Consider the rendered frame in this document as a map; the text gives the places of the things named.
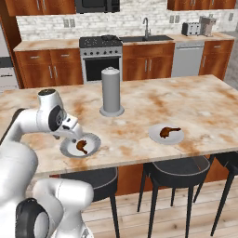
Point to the steel fridge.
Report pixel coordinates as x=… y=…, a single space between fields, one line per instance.
x=6 y=71

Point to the steel stove with oven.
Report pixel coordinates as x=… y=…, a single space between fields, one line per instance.
x=100 y=63

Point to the brown chicken drumstick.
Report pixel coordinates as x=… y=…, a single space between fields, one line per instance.
x=165 y=132
x=82 y=146

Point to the black bar stool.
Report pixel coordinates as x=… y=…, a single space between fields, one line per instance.
x=176 y=170
x=102 y=182
x=231 y=161

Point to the steel dishwasher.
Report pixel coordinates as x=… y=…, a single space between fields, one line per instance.
x=187 y=60

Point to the steel tap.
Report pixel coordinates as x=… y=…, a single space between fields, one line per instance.
x=146 y=28

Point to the grey wall socket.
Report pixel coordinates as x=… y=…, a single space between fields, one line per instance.
x=174 y=19
x=231 y=17
x=69 y=23

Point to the steel toaster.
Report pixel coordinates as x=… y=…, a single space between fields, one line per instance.
x=190 y=29

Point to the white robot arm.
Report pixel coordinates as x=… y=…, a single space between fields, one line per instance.
x=18 y=161

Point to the black pan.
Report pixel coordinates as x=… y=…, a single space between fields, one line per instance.
x=108 y=37

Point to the grey coffee machine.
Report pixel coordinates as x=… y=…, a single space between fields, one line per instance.
x=207 y=26

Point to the dark sink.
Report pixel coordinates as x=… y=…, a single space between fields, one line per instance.
x=145 y=39

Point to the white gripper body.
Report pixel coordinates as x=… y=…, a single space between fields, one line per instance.
x=73 y=133

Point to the plain grey plate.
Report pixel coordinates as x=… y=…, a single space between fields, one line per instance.
x=155 y=134

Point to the grey scalloped plate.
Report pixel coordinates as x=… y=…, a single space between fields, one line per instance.
x=93 y=145

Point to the wooden island base panel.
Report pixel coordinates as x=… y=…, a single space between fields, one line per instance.
x=130 y=179

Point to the grey paper towel holder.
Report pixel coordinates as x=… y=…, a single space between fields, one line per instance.
x=111 y=89

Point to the wooden wall cupboards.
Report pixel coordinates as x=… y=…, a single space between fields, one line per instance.
x=40 y=6
x=201 y=3

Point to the wooden sink base cupboard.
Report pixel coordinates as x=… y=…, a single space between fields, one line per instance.
x=148 y=62

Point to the black microwave oven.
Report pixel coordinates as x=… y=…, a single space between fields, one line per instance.
x=96 y=5

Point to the narrow wooden base cupboard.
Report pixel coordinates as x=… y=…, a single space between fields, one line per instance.
x=216 y=57

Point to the wooden base cupboards with drawers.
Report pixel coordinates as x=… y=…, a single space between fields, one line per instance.
x=46 y=69

